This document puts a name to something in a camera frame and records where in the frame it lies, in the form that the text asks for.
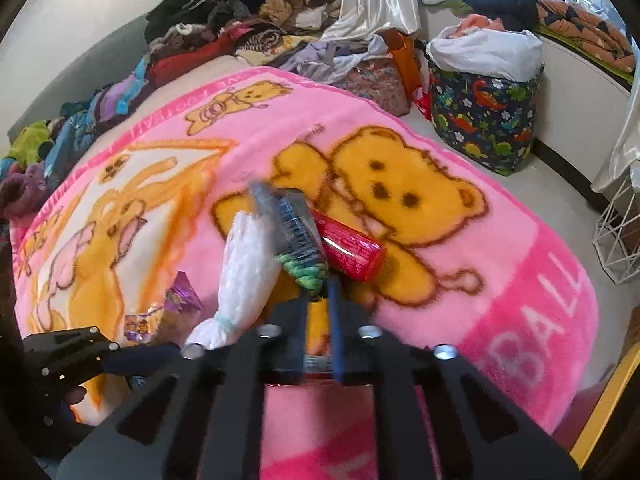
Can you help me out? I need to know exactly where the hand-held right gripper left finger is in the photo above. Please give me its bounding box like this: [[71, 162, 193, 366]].
[[55, 287, 311, 480]]

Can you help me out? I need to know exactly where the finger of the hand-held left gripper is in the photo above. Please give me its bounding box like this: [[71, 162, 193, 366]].
[[100, 342, 182, 378]]

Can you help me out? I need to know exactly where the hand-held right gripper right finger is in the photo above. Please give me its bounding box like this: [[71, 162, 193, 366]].
[[326, 277, 582, 480]]

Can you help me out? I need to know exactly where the purple foil wrapper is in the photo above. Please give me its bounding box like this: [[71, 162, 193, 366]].
[[124, 271, 203, 346]]

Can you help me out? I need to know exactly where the black green snack packet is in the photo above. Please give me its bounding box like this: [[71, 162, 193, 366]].
[[247, 180, 328, 303]]

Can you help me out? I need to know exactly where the yellow-rimmed black trash bin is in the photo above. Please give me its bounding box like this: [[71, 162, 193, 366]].
[[567, 342, 640, 471]]

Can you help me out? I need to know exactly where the pink printed blanket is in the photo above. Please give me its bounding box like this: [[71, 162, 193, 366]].
[[10, 66, 599, 480]]

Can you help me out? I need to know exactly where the heap of colourful clothes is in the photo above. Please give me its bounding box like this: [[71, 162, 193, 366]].
[[0, 55, 151, 221]]

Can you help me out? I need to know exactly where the red white plastic bag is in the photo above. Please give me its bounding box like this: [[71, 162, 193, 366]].
[[412, 85, 434, 122]]

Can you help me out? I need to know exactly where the floral fabric bag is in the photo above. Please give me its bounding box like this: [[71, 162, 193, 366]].
[[345, 57, 413, 118]]

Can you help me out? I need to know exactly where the dinosaur print laundry basket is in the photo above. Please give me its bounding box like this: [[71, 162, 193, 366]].
[[429, 62, 543, 177]]

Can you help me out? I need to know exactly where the beige bed sheet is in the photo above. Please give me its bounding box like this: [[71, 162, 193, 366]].
[[95, 55, 246, 141]]

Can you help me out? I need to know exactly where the grey purple garment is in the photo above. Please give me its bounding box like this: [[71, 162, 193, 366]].
[[280, 37, 391, 86]]

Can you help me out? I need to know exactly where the orange bag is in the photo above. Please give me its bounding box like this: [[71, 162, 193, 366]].
[[380, 29, 421, 106]]

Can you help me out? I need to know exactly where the grey headboard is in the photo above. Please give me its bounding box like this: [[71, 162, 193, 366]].
[[7, 12, 151, 136]]

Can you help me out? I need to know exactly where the large white bag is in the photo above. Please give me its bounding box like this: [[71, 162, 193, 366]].
[[425, 24, 543, 82]]

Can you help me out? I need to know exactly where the wide cream curtain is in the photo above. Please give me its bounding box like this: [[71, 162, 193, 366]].
[[590, 35, 640, 193]]

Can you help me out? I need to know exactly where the heap of dark jackets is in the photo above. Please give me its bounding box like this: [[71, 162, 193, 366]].
[[450, 0, 573, 31]]

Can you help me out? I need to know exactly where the orange patterned quilt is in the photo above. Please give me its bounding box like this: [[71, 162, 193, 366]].
[[535, 0, 636, 73]]

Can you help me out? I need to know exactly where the white wire stool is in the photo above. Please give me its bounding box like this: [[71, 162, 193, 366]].
[[592, 170, 640, 286]]

